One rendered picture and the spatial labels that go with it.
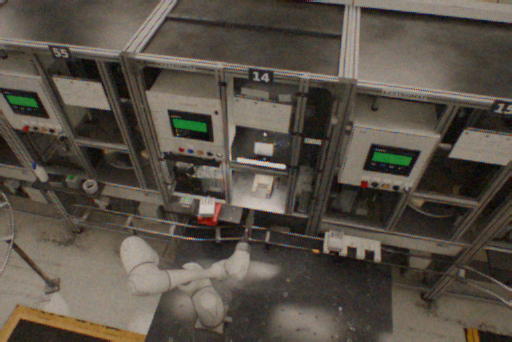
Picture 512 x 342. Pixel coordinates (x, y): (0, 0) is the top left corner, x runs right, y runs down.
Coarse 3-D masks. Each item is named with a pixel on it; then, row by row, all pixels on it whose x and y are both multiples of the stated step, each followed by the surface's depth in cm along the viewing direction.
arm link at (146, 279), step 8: (144, 264) 175; (152, 264) 178; (136, 272) 172; (144, 272) 172; (152, 272) 174; (160, 272) 177; (128, 280) 170; (136, 280) 169; (144, 280) 170; (152, 280) 171; (160, 280) 174; (168, 280) 177; (128, 288) 170; (136, 288) 167; (144, 288) 169; (152, 288) 171; (160, 288) 173; (168, 288) 178; (144, 296) 172
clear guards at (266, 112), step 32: (256, 96) 188; (288, 96) 184; (320, 96) 180; (256, 128) 204; (288, 128) 200; (320, 128) 195; (256, 160) 224; (288, 160) 218; (320, 160) 213; (192, 192) 263; (224, 192) 255
